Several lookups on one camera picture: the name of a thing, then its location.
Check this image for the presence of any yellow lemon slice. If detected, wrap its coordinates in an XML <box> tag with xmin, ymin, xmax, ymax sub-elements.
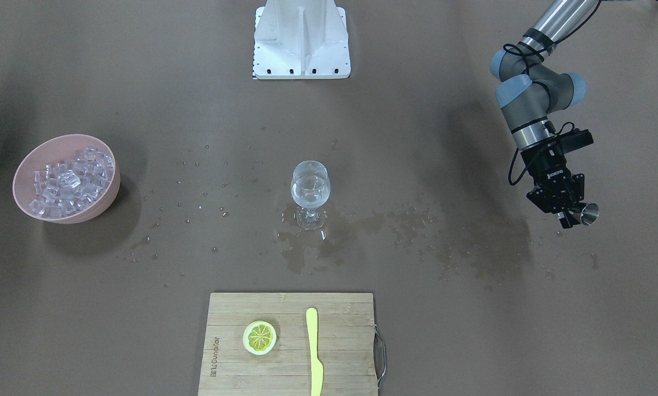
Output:
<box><xmin>242</xmin><ymin>321</ymin><xmax>278</xmax><ymax>356</ymax></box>

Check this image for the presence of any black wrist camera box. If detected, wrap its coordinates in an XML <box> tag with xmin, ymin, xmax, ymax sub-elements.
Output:
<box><xmin>554</xmin><ymin>128</ymin><xmax>594</xmax><ymax>155</ymax></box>

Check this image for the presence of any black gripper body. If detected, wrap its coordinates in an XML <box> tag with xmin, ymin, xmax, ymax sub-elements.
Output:
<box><xmin>521</xmin><ymin>145</ymin><xmax>573</xmax><ymax>195</ymax></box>

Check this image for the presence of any yellow plastic knife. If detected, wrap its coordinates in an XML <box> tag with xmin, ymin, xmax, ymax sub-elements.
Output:
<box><xmin>306</xmin><ymin>307</ymin><xmax>324</xmax><ymax>396</ymax></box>

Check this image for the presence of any clear ice cubes pile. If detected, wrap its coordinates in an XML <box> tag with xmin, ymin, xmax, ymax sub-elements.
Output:
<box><xmin>27</xmin><ymin>146</ymin><xmax>115</xmax><ymax>219</ymax></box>

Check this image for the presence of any pink bowl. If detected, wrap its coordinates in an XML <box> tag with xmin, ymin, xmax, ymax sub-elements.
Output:
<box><xmin>12</xmin><ymin>134</ymin><xmax>121</xmax><ymax>224</ymax></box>

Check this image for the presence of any bamboo cutting board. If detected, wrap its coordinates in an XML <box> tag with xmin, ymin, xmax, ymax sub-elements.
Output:
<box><xmin>197</xmin><ymin>291</ymin><xmax>381</xmax><ymax>395</ymax></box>

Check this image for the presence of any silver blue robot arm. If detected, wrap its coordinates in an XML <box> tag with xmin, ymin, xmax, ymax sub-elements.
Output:
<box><xmin>490</xmin><ymin>1</ymin><xmax>600</xmax><ymax>229</ymax></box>

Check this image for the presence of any steel double jigger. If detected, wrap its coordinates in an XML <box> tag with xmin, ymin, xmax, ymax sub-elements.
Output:
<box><xmin>575</xmin><ymin>201</ymin><xmax>600</xmax><ymax>226</ymax></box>

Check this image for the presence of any clear wine glass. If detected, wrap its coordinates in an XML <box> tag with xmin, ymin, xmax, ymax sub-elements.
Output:
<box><xmin>291</xmin><ymin>160</ymin><xmax>331</xmax><ymax>230</ymax></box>

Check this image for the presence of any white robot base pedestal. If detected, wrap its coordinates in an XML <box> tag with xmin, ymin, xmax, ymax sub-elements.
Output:
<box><xmin>252</xmin><ymin>1</ymin><xmax>351</xmax><ymax>80</ymax></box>

